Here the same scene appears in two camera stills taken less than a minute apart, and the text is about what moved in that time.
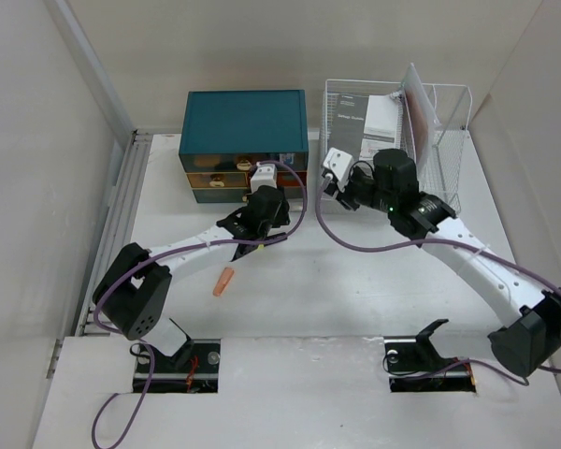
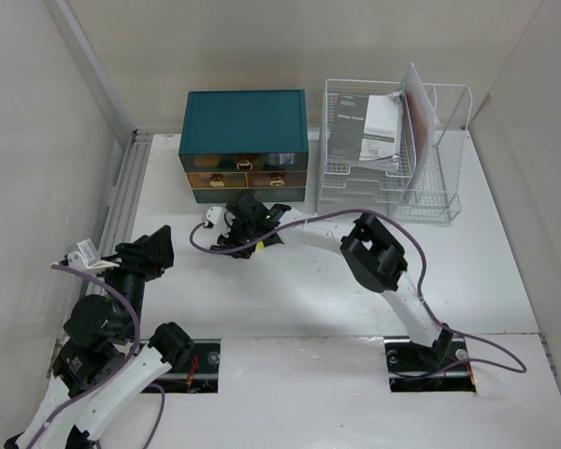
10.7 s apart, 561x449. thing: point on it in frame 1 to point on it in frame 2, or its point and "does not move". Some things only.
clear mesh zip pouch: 422,114 does not move
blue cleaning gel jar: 286,158 does not move
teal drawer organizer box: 225,133 does not move
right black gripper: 344,196 to 229,241
